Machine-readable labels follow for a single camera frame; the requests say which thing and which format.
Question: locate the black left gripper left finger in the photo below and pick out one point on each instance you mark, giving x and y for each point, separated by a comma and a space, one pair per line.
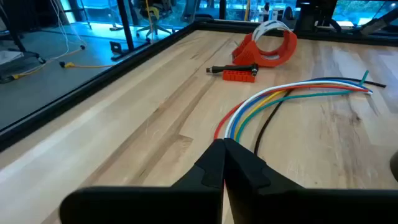
186, 202

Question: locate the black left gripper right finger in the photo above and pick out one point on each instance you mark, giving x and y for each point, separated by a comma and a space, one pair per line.
264, 199

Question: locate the red tape dispenser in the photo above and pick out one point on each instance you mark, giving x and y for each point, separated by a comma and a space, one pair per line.
248, 54

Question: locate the white printed tape roll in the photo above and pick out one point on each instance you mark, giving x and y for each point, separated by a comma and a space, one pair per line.
270, 26

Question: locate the red bit holder block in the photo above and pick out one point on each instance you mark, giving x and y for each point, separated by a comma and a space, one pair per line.
237, 76

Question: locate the office chair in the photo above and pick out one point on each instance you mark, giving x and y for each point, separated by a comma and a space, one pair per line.
154, 18

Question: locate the black floor stand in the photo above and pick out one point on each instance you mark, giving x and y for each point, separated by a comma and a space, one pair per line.
126, 25

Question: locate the black table frame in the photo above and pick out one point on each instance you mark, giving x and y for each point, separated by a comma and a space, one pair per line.
93, 84

